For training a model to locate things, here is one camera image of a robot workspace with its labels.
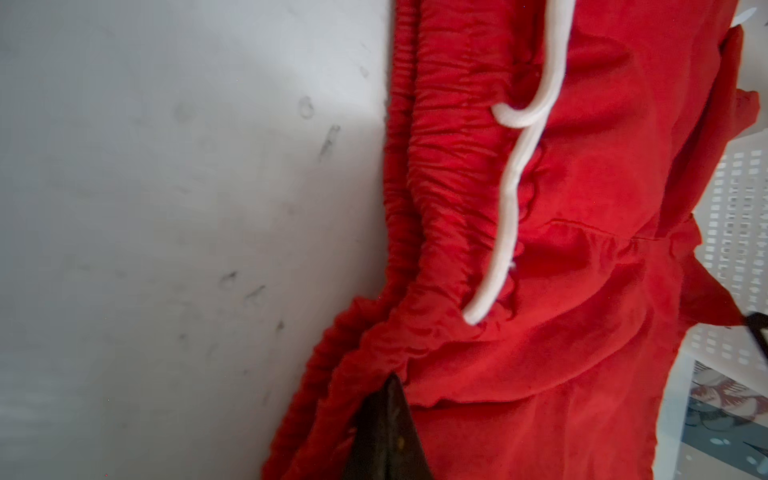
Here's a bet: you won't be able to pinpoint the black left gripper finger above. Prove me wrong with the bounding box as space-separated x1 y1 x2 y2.
343 374 433 480

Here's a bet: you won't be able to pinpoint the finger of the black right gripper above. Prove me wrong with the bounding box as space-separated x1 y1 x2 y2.
744 312 768 361

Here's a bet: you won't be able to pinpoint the red shorts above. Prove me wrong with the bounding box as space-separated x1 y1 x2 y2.
261 1 760 479

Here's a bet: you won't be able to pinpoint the white perforated plastic basket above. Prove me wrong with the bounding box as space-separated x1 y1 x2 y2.
680 5 768 385

